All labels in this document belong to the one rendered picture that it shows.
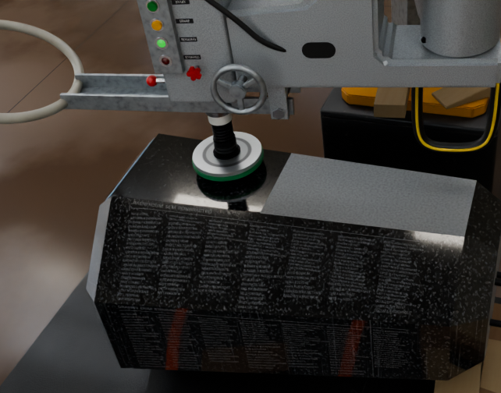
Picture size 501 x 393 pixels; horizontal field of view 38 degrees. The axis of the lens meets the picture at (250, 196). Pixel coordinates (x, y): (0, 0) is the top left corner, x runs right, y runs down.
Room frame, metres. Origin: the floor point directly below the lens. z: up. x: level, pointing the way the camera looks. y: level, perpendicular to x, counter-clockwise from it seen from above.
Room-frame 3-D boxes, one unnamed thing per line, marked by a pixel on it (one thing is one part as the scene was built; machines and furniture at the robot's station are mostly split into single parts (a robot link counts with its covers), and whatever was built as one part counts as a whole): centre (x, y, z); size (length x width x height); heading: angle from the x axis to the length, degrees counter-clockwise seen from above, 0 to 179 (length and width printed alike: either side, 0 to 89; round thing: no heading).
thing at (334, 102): (2.21, -0.69, 0.37); 0.66 x 0.66 x 0.74; 60
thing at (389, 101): (2.01, -0.53, 0.81); 0.20 x 0.10 x 0.05; 158
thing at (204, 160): (1.78, 0.05, 0.85); 0.21 x 0.21 x 0.01
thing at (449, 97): (1.98, -0.76, 0.80); 0.20 x 0.10 x 0.05; 101
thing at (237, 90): (1.63, -0.03, 1.18); 0.15 x 0.10 x 0.15; 71
